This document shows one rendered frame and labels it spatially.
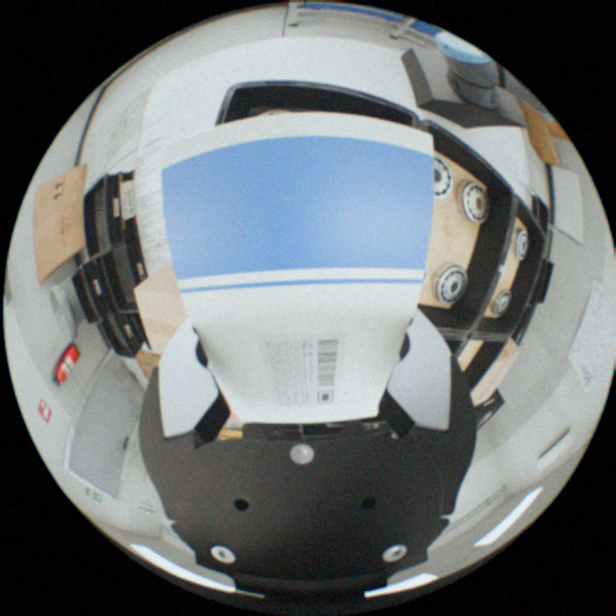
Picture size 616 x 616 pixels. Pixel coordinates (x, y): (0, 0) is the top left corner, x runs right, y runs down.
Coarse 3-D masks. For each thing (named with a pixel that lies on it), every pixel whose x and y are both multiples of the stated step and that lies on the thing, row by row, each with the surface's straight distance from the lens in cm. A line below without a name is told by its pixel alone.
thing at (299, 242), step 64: (256, 128) 9; (320, 128) 9; (384, 128) 9; (192, 192) 9; (256, 192) 8; (320, 192) 8; (384, 192) 9; (192, 256) 10; (256, 256) 9; (320, 256) 8; (384, 256) 9; (192, 320) 11; (256, 320) 10; (320, 320) 10; (384, 320) 11; (256, 384) 14; (320, 384) 13; (384, 384) 15
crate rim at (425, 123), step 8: (424, 120) 38; (424, 128) 37; (440, 128) 39; (448, 136) 40; (456, 136) 42; (464, 144) 43; (472, 152) 44; (480, 160) 45; (488, 168) 48; (496, 176) 50; (504, 184) 52; (512, 192) 55; (512, 200) 55; (512, 208) 55; (512, 216) 55; (504, 240) 53; (504, 248) 53; (496, 272) 52; (488, 288) 53; (488, 296) 54; (480, 312) 54; (440, 328) 47; (448, 328) 49; (456, 328) 52; (472, 328) 56
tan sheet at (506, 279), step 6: (516, 222) 77; (522, 228) 82; (510, 246) 75; (510, 252) 75; (510, 258) 76; (516, 258) 81; (510, 264) 78; (516, 264) 82; (510, 270) 79; (504, 276) 76; (510, 276) 80; (498, 282) 74; (504, 282) 78; (510, 282) 82; (486, 312) 77
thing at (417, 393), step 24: (408, 336) 10; (432, 336) 10; (408, 360) 9; (432, 360) 9; (408, 384) 8; (432, 384) 8; (384, 408) 8; (408, 408) 7; (432, 408) 8; (408, 432) 8
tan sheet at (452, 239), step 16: (448, 160) 51; (464, 176) 54; (448, 208) 50; (432, 224) 47; (448, 224) 50; (464, 224) 54; (432, 240) 48; (448, 240) 51; (464, 240) 55; (432, 256) 49; (448, 256) 52; (464, 256) 56; (432, 272) 51; (432, 304) 56
